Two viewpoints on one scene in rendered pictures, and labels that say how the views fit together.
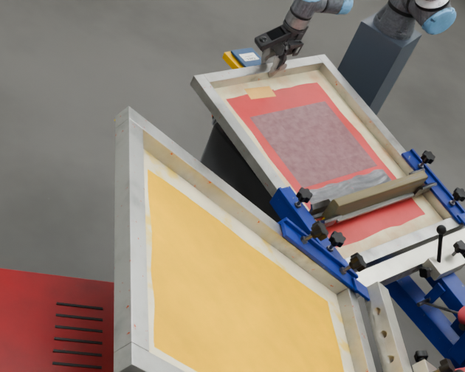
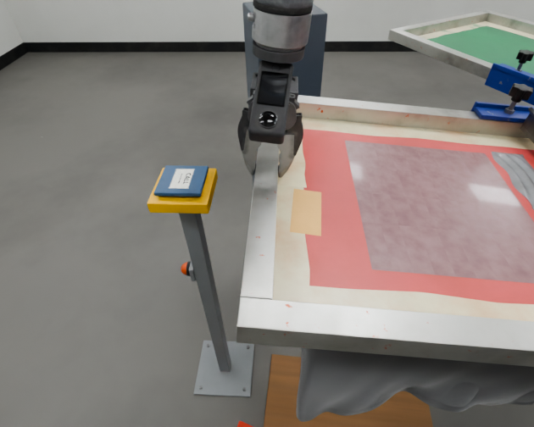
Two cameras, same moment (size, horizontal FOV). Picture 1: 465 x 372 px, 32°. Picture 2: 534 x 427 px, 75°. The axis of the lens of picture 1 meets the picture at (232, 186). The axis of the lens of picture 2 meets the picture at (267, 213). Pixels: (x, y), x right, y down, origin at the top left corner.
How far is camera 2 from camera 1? 224 cm
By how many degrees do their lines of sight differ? 26
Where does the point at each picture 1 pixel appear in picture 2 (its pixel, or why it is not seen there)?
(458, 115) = (235, 105)
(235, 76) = (271, 229)
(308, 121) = (388, 180)
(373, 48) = not seen: hidden behind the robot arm
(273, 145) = (458, 271)
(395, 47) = (319, 19)
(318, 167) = (508, 229)
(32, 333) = not seen: outside the picture
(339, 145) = (443, 171)
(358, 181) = not seen: outside the picture
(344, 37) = (130, 119)
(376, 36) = not seen: hidden behind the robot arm
